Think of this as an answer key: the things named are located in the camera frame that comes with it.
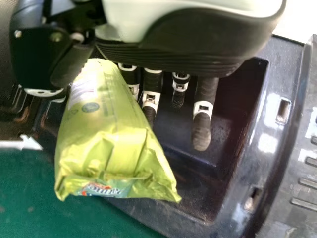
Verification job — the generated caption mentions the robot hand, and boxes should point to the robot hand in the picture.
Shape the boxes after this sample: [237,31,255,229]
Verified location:
[9,0,288,152]

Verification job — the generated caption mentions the yellow-green biscuit packet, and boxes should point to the yellow-green biscuit packet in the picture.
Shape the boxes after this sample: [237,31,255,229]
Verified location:
[53,58,183,204]

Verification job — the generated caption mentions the black oven with glass door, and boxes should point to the black oven with glass door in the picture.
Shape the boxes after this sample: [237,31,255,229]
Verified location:
[0,33,317,238]

